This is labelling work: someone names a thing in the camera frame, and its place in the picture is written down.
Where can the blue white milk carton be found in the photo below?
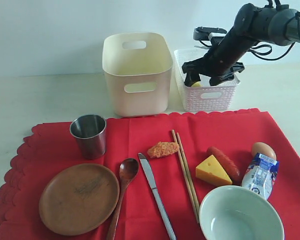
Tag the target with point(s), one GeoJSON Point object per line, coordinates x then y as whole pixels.
{"type": "Point", "coordinates": [261, 175]}

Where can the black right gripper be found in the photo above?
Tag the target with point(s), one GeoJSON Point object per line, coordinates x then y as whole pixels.
{"type": "Point", "coordinates": [220, 62]}

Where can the yellow lemon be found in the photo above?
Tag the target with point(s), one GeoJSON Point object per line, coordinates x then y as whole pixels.
{"type": "Point", "coordinates": [196, 84]}

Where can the left wooden chopstick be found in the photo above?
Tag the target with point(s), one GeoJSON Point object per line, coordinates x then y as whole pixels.
{"type": "Point", "coordinates": [185, 177]}

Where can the red sausage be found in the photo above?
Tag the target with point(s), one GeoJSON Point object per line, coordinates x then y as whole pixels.
{"type": "Point", "coordinates": [229, 166]}

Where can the red scalloped cloth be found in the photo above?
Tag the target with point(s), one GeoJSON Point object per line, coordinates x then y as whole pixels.
{"type": "Point", "coordinates": [52, 149]}

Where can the brown wooden spoon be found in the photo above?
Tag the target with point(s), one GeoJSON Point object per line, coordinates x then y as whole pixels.
{"type": "Point", "coordinates": [128, 170]}

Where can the right wooden chopstick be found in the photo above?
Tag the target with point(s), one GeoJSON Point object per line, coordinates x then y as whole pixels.
{"type": "Point", "coordinates": [185, 163]}

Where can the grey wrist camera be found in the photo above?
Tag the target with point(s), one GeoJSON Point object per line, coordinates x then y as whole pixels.
{"type": "Point", "coordinates": [202, 33]}

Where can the pale green ceramic bowl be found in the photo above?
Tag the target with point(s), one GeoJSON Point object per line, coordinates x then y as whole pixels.
{"type": "Point", "coordinates": [235, 213]}

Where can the white woven plastic basket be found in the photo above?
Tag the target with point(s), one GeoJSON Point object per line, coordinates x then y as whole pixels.
{"type": "Point", "coordinates": [202, 97]}

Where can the stainless steel cup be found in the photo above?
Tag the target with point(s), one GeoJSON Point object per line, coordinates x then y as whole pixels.
{"type": "Point", "coordinates": [89, 132]}

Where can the silver table knife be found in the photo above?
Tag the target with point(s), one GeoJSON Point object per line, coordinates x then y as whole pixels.
{"type": "Point", "coordinates": [152, 184]}

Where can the brown egg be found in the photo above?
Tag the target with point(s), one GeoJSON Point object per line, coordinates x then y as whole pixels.
{"type": "Point", "coordinates": [263, 148]}

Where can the brown wooden plate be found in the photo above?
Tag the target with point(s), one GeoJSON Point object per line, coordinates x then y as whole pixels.
{"type": "Point", "coordinates": [79, 199]}

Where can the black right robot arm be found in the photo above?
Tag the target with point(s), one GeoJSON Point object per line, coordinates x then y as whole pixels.
{"type": "Point", "coordinates": [275, 23]}

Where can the yellow cheese wedge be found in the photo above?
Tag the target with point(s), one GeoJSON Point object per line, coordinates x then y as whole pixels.
{"type": "Point", "coordinates": [211, 171]}

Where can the wooden chopstick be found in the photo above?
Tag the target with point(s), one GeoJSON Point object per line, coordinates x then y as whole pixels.
{"type": "Point", "coordinates": [185, 163]}
{"type": "Point", "coordinates": [185, 177]}

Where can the cream plastic bin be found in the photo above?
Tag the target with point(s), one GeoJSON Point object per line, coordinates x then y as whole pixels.
{"type": "Point", "coordinates": [138, 71]}

